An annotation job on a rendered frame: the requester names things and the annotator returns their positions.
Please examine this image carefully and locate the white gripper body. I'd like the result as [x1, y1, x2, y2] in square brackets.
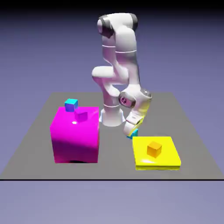
[123, 121, 142, 136]

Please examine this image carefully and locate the small cyan cube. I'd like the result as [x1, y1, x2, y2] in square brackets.
[126, 129, 139, 140]
[64, 98, 79, 112]

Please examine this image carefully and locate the small orange cube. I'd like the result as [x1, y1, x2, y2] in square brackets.
[146, 141, 163, 158]

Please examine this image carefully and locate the small magenta cube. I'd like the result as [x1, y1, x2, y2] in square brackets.
[74, 110, 88, 123]

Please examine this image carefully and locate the large yellow box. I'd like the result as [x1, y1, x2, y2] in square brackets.
[132, 136, 182, 171]

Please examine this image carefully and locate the large magenta box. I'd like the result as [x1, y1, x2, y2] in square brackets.
[49, 106, 100, 164]

